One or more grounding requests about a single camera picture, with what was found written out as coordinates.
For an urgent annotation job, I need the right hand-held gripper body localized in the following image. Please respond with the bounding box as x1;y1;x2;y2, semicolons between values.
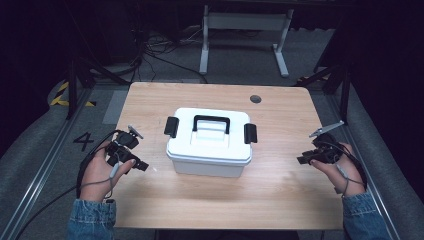
308;120;348;165

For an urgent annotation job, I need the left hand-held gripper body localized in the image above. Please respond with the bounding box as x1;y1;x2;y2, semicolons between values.
105;124;145;165

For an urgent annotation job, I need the white plastic storage box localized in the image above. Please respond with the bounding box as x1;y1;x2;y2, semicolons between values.
163;107;259;179

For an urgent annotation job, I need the person's right hand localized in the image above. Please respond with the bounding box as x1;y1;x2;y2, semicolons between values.
309;142;367;198

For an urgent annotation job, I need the person's left hand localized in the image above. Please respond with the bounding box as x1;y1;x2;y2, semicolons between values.
79;139;137;203

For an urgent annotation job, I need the black tripod stand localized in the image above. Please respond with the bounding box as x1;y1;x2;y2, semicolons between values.
65;57;132;121
292;62;352;125

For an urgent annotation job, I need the yellow black floor tape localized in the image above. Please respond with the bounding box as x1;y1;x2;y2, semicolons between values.
49;81;98;108

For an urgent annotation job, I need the grey left gripper cord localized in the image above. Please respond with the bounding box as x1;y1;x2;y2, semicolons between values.
79;161;122;200

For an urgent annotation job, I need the grey gripper cord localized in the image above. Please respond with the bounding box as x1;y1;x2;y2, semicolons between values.
79;161;122;200
334;163;366;198

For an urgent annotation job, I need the grey right gripper cord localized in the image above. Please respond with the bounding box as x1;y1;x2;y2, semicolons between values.
334;163;366;198

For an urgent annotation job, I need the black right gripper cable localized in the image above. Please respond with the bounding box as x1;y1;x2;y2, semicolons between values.
328;141;368;192

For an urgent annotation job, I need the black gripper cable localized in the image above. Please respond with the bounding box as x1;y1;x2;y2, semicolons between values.
13;129;120;240
328;141;368;192

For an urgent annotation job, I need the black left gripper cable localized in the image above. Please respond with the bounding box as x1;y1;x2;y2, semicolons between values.
13;129;120;240

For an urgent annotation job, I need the bundle of black floor cables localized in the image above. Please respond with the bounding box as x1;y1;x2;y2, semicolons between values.
131;26;209;85

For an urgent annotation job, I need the white metal stand frame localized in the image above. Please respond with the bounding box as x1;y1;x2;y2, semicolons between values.
198;4;295;79

